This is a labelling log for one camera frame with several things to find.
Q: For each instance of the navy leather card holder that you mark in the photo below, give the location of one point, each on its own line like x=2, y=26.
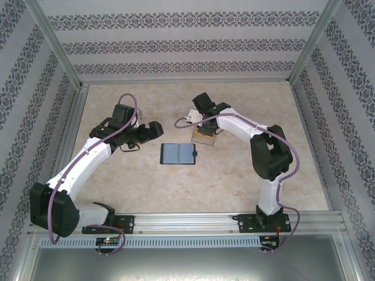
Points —
x=177, y=153

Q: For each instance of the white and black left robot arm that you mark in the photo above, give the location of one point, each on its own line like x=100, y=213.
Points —
x=82, y=164

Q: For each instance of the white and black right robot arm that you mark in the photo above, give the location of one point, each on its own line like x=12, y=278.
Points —
x=268, y=199

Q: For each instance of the gold plastic card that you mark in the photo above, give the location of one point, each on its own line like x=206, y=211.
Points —
x=195, y=134

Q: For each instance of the clear acrylic box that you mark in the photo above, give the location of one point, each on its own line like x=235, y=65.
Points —
x=203, y=143

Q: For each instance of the left circuit board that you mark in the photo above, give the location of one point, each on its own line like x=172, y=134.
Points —
x=108, y=241

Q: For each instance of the circuit board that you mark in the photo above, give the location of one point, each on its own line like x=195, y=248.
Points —
x=269, y=244
x=108, y=241

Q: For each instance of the right circuit board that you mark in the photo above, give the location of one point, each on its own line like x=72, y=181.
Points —
x=269, y=244

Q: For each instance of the grey metal tray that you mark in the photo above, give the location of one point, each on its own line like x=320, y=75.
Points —
x=187, y=266

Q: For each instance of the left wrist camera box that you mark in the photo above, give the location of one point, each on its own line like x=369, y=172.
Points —
x=139, y=114

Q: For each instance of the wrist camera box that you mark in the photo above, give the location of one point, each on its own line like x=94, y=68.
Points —
x=194, y=115
x=139, y=114

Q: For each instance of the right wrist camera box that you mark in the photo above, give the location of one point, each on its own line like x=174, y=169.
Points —
x=194, y=115

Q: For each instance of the aluminium back frame beam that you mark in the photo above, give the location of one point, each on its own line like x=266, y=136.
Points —
x=187, y=82

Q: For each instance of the aluminium side rail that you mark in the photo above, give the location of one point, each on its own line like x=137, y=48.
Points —
x=74, y=117

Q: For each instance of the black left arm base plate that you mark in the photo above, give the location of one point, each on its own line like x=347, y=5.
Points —
x=129, y=224

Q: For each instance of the aluminium mounting rail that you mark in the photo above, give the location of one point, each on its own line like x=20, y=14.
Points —
x=187, y=224

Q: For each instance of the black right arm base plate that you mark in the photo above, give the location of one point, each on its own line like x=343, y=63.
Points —
x=244, y=224

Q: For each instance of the aluminium left frame post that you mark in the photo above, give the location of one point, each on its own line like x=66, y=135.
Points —
x=55, y=38

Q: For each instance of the aluminium frame post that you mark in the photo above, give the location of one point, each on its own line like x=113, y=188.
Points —
x=315, y=38
x=55, y=38

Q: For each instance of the aluminium right frame post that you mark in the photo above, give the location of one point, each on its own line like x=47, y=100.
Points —
x=315, y=38

